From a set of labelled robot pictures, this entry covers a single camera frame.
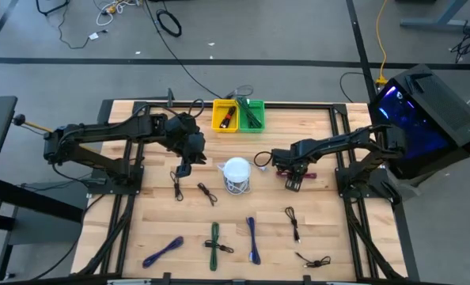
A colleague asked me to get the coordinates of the yellow hanging cord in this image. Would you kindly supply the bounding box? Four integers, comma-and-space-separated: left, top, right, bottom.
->
374, 0, 390, 86

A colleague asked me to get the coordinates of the black coiled floor cable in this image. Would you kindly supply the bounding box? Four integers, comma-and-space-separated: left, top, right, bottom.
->
155, 8, 183, 39

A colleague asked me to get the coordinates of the black computer tower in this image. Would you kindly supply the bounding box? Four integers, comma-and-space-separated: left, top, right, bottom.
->
368, 63, 470, 181

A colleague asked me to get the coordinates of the white floor cord heap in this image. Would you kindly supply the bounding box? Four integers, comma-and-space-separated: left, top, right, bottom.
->
95, 0, 141, 28

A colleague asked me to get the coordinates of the thin cable with white plug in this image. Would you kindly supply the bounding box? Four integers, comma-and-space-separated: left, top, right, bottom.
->
56, 3, 109, 51

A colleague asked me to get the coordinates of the black table frame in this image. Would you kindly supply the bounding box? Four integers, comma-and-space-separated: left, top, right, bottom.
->
76, 98, 422, 285

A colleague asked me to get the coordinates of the yellow plastic basket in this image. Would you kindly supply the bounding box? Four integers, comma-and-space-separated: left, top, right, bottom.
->
210, 98, 241, 134

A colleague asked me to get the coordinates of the yellow rod black knob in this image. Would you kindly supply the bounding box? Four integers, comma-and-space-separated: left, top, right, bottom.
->
12, 113, 54, 134

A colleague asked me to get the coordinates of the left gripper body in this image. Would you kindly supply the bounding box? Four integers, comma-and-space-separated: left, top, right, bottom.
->
178, 132, 207, 167

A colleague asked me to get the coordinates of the green plastic basket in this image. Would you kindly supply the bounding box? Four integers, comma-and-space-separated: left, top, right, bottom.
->
237, 99, 267, 134

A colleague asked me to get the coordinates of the white lamp power cord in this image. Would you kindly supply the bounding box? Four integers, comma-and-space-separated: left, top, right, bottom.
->
217, 161, 267, 196

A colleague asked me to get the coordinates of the green braided USB cable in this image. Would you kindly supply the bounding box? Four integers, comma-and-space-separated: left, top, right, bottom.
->
236, 97, 263, 130
209, 221, 221, 272

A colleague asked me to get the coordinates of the black and red cable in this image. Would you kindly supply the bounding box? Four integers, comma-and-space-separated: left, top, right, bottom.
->
218, 105, 237, 130

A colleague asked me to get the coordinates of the grey desk leg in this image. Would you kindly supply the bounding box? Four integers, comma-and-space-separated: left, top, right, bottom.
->
400, 0, 470, 32

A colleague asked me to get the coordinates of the maroon braided USB cable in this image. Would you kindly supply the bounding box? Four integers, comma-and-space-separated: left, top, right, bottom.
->
275, 169, 318, 180

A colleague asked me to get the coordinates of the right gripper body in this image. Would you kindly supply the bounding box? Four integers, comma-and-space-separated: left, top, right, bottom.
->
271, 138, 319, 176

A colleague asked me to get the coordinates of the long black floor cable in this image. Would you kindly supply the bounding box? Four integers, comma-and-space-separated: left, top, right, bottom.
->
143, 0, 225, 99

